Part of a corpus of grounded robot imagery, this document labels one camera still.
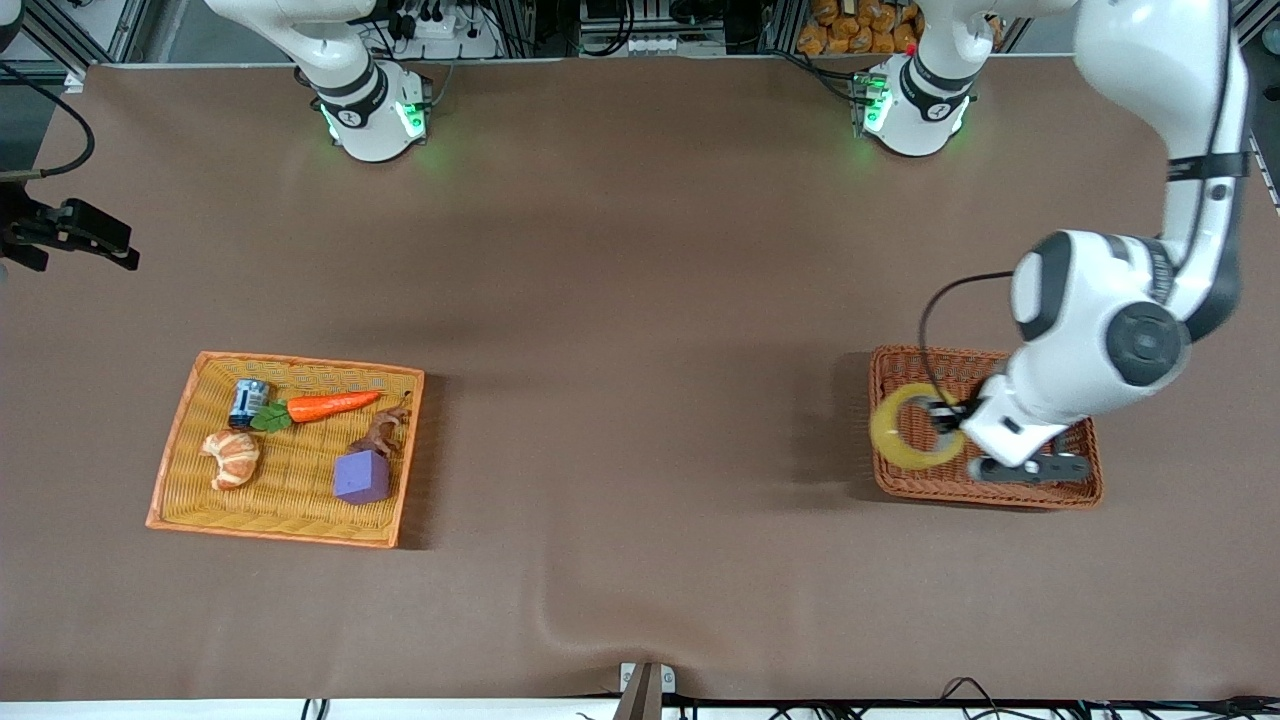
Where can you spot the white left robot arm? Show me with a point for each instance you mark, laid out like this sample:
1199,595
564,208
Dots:
1090,300

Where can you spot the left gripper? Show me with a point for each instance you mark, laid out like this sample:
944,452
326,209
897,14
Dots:
946,414

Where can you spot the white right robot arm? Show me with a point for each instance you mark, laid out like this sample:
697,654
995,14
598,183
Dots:
370,110

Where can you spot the brown toy animal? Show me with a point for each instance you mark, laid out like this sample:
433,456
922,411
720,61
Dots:
382,432

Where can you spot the white power strip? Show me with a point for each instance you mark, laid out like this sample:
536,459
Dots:
460,42

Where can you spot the toy croissant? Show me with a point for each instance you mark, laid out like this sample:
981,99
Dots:
235,460

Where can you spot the table cover mat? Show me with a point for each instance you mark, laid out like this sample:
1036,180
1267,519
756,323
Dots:
640,350

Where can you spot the purple block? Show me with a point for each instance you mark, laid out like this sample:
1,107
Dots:
362,480

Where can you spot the metal table clamp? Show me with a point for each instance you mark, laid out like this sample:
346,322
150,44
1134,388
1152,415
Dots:
645,695

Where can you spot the orange toy carrot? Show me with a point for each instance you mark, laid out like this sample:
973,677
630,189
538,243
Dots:
335,405

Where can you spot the orange woven tray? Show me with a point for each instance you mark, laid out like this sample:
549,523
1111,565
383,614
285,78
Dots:
300,490

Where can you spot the small white socket strip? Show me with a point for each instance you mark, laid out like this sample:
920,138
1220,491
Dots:
660,45

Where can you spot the brown woven wicker basket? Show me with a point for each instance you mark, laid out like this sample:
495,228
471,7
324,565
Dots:
940,490

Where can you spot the bag of orange buns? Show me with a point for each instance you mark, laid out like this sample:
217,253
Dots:
850,35

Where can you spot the small blue can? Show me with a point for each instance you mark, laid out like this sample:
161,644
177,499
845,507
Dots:
250,403

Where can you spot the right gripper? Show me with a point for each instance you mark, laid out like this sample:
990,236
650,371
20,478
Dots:
28,229

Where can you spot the yellow tape roll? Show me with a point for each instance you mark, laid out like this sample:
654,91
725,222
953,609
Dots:
882,430

